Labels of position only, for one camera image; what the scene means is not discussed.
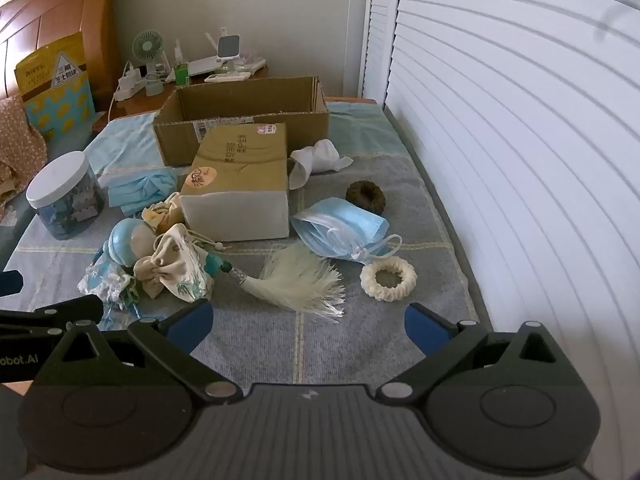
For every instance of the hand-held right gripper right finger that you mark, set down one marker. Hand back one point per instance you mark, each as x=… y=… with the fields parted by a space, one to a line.
x=424 y=325

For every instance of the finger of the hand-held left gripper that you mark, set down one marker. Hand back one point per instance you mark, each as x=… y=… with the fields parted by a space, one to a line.
x=45 y=316
x=10 y=283

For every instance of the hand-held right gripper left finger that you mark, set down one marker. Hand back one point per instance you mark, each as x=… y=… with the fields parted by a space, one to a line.
x=192 y=324

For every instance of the white scrunchie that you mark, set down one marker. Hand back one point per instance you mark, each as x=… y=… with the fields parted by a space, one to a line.
x=389 y=279

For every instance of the blue lace cloth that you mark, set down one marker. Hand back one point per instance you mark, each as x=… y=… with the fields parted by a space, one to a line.
x=105 y=280

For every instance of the blue plush toy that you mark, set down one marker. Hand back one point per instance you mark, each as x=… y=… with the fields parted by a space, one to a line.
x=127 y=242

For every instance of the white tassel with teal bead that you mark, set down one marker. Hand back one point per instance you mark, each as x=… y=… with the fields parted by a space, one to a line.
x=295 y=280

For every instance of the blue face masks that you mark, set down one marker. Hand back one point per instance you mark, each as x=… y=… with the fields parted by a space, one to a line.
x=340 y=225

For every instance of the blue face mask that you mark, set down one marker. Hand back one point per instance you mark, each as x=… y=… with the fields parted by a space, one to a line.
x=142 y=190

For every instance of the brown scrunchie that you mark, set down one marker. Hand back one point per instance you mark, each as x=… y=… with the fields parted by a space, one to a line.
x=365 y=194

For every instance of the white socks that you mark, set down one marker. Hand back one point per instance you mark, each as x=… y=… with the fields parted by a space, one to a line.
x=312 y=160

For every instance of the cardboard box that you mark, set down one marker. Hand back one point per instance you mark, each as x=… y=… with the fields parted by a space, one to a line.
x=235 y=105

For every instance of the grey checked blanket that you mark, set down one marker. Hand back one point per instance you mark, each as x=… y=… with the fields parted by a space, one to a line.
x=325 y=345

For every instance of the clear jar with white lid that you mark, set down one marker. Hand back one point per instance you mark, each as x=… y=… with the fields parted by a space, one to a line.
x=62 y=195

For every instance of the brown floral cloth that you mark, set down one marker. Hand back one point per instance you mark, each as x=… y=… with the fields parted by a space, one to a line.
x=20 y=150

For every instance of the gold gift box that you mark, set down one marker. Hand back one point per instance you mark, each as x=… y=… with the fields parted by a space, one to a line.
x=235 y=180

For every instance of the yellow snack bag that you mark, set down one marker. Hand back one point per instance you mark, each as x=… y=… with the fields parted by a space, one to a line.
x=55 y=85

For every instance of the white louvered door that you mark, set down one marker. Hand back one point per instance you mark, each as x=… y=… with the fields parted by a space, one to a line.
x=382 y=35
x=500 y=135

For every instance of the wooden nightstand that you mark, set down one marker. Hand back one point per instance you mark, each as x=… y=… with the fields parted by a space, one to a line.
x=145 y=105

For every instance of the white power strip with plugs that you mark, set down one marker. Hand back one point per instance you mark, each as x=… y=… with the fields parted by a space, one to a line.
x=131 y=85

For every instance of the pale green cup holder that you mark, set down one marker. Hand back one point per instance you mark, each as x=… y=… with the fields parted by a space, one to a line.
x=153 y=86

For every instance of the white remote control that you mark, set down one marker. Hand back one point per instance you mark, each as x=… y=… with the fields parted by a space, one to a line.
x=227 y=77

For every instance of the green bottle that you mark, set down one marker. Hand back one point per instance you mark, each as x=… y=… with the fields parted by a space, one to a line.
x=181 y=75

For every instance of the white router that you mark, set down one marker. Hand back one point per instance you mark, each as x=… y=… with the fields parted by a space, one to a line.
x=200 y=66

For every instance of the white spray bottle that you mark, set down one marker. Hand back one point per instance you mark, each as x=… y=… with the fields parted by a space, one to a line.
x=177 y=52

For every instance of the small green desk fan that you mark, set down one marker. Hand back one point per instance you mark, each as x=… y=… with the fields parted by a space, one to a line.
x=148 y=46

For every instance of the white device with grey screen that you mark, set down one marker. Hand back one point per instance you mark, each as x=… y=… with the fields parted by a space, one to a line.
x=229 y=47

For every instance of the wooden bed headboard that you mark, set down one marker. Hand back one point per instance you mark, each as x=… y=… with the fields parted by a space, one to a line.
x=65 y=5

